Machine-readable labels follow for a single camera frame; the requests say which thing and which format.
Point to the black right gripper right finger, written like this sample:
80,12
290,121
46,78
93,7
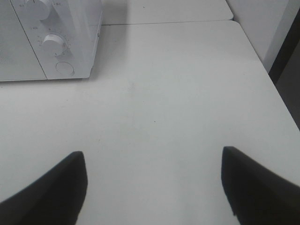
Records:
258,196

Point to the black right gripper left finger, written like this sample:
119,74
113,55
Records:
56,198

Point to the round door release button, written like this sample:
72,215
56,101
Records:
65,69

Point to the white timer knob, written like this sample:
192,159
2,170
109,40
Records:
53,45

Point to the white microwave oven body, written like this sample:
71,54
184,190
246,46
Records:
77,22

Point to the upper white power knob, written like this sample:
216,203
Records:
39,9

